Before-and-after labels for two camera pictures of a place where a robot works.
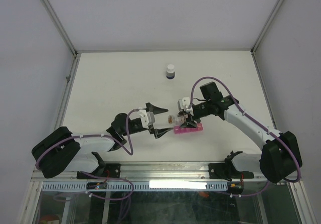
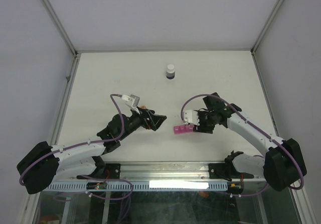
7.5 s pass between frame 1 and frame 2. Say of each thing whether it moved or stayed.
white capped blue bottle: stayed
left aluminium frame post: stayed
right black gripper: moved
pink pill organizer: stayed
